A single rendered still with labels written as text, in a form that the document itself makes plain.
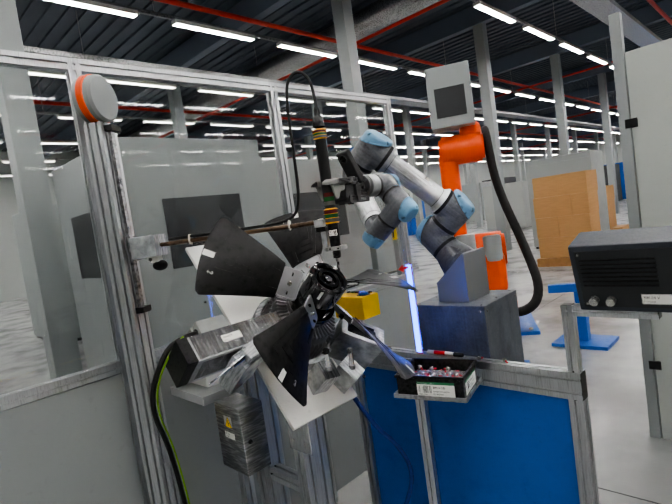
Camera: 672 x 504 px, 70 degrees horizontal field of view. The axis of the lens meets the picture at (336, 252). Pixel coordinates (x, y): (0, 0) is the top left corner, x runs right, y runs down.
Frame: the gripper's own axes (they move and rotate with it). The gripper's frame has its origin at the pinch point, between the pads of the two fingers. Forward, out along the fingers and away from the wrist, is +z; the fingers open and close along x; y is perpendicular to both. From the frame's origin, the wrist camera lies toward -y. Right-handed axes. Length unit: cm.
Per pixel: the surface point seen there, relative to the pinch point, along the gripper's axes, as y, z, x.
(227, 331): 37, 33, 9
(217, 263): 18.9, 32.1, 10.4
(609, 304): 43, -34, -66
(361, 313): 49, -34, 23
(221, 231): 10.5, 28.6, 11.5
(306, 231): 14.1, -2.9, 12.2
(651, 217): 33, -182, -45
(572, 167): -28, -1021, 270
